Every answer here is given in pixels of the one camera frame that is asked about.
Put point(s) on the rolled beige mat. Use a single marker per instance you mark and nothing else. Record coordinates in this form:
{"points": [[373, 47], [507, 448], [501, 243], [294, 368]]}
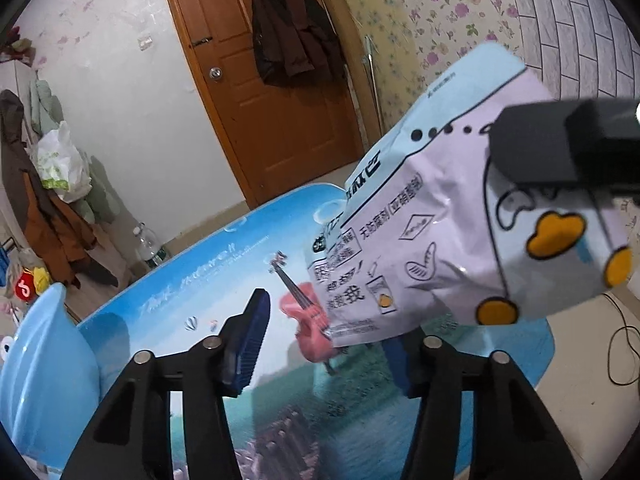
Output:
{"points": [[348, 33]]}

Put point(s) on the white wall switch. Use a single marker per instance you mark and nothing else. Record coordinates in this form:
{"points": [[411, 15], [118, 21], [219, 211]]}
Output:
{"points": [[145, 42]]}

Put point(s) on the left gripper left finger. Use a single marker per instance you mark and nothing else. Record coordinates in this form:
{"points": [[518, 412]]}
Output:
{"points": [[128, 436]]}

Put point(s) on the yellow plush charm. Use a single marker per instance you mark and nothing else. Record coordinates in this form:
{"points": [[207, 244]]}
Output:
{"points": [[42, 279]]}

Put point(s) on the red round plush charm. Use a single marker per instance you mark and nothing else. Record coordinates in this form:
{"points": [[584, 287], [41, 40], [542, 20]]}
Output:
{"points": [[24, 287]]}

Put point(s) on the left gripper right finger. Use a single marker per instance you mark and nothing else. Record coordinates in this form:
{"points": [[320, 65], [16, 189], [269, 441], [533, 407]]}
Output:
{"points": [[513, 434]]}

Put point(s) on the scenic printed table mat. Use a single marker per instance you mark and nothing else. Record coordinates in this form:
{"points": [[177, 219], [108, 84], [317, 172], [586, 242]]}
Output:
{"points": [[311, 410]]}

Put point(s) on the dark brown coat on door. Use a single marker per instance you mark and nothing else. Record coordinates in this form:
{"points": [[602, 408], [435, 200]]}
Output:
{"points": [[294, 43]]}

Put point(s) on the light blue plastic basin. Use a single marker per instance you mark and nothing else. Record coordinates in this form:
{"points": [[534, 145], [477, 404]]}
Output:
{"points": [[50, 382]]}

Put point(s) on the brown orange hanging jacket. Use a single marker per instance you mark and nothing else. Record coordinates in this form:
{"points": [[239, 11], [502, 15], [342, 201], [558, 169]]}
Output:
{"points": [[55, 232]]}

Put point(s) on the white green plastic bag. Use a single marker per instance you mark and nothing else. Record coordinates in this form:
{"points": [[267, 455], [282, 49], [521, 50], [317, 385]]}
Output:
{"points": [[62, 168]]}

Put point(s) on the duck print snack packet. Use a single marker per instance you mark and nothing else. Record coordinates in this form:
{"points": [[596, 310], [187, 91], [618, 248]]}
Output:
{"points": [[431, 227]]}

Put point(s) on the clear plastic water bottle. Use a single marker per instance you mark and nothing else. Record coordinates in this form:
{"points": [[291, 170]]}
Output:
{"points": [[149, 248]]}

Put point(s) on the light green hanging garment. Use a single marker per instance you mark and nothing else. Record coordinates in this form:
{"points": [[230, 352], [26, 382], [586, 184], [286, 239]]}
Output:
{"points": [[45, 114]]}

